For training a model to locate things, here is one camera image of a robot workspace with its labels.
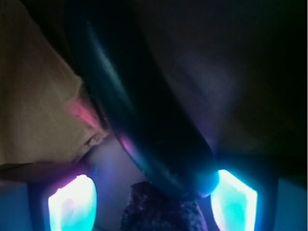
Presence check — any crumpled brown paper liner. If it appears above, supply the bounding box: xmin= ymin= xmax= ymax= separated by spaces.
xmin=0 ymin=0 xmax=308 ymax=178

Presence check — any brown rough rock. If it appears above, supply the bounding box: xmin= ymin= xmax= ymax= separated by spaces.
xmin=120 ymin=182 xmax=208 ymax=231

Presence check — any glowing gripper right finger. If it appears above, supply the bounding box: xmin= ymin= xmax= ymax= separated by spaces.
xmin=207 ymin=158 xmax=308 ymax=231

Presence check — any dark green cucumber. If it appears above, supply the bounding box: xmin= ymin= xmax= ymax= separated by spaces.
xmin=64 ymin=0 xmax=219 ymax=201

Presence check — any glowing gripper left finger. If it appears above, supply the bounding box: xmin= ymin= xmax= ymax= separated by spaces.
xmin=0 ymin=166 xmax=97 ymax=231

